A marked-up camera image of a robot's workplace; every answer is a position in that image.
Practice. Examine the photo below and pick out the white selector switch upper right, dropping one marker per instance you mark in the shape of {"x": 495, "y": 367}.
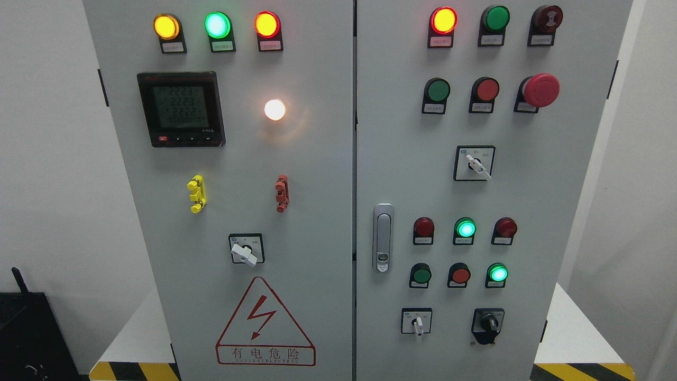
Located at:
{"x": 473, "y": 163}

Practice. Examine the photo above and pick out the green indicator light top left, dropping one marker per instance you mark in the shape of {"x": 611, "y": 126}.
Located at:
{"x": 220, "y": 32}

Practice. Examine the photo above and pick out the black digital power meter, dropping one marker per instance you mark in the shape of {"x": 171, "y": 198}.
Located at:
{"x": 182, "y": 109}

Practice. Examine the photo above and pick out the yellow terminal connector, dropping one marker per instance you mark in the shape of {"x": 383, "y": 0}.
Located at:
{"x": 197, "y": 195}

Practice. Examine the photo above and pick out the dark red indicator light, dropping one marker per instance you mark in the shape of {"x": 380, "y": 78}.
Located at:
{"x": 504, "y": 231}
{"x": 423, "y": 231}

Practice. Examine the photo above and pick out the lit green indicator light middle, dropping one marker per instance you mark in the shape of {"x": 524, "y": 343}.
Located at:
{"x": 464, "y": 231}

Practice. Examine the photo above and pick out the yellow indicator light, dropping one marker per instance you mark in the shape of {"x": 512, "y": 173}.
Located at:
{"x": 171, "y": 38}

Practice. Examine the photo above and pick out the silver door lock handle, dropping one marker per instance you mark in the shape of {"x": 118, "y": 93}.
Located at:
{"x": 382, "y": 232}

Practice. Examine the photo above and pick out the white selector switch bottom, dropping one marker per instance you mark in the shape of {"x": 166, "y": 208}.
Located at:
{"x": 416, "y": 321}

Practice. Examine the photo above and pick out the red push button lower middle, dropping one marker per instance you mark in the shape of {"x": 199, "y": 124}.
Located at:
{"x": 458, "y": 275}

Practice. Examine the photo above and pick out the white selector switch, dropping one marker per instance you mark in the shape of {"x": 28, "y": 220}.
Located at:
{"x": 416, "y": 321}
{"x": 473, "y": 163}

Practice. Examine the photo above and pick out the red emergency stop button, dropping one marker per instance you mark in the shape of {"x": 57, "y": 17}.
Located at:
{"x": 535, "y": 92}

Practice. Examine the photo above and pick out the red electrical danger warning sign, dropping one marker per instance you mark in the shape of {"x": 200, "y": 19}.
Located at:
{"x": 262, "y": 332}

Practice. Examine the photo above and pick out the green push button lower left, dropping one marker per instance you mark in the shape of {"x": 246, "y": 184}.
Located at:
{"x": 420, "y": 275}

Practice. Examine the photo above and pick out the lit green push button lower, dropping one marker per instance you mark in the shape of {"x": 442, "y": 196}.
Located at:
{"x": 496, "y": 276}

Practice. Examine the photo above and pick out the dark red buzzer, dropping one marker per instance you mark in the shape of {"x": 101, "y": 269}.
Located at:
{"x": 545, "y": 20}

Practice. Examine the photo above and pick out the dark red indicator light left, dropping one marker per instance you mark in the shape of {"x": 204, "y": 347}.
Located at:
{"x": 423, "y": 231}

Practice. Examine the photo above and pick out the grey right cabinet door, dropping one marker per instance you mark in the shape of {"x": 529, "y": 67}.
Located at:
{"x": 407, "y": 158}

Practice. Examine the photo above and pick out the black box with antenna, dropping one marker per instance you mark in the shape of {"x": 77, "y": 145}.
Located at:
{"x": 32, "y": 346}

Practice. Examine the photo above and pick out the white platform with hazard stripes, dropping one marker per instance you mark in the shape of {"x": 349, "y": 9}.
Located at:
{"x": 571, "y": 349}

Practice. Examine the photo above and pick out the grey left cabinet door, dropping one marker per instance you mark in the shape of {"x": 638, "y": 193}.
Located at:
{"x": 307, "y": 248}

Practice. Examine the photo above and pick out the green push button second row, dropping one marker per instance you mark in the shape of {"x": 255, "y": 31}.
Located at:
{"x": 435, "y": 95}

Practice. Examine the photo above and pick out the white selector switch left door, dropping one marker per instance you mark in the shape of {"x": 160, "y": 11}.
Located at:
{"x": 246, "y": 248}

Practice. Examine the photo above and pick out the red indicator light top left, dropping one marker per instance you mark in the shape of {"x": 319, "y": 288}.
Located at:
{"x": 268, "y": 29}

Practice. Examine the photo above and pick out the green push button top right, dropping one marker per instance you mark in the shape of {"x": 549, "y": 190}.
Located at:
{"x": 492, "y": 27}

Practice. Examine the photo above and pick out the dark red indicator light right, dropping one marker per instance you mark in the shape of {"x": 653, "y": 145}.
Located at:
{"x": 504, "y": 231}

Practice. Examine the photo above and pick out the red terminal connector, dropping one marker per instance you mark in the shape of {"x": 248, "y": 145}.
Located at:
{"x": 282, "y": 194}

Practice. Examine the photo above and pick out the red indicator light top right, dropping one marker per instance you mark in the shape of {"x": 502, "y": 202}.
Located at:
{"x": 441, "y": 26}

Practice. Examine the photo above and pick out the white glowing indicator light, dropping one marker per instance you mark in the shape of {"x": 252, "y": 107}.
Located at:
{"x": 274, "y": 109}

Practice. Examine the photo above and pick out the red push button second row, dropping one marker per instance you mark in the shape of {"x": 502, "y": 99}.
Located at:
{"x": 483, "y": 94}

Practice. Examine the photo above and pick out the grey cabinet door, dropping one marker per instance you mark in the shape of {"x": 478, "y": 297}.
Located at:
{"x": 407, "y": 158}
{"x": 307, "y": 248}

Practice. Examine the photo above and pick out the black knob selector switch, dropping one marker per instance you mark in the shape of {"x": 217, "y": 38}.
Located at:
{"x": 486, "y": 324}

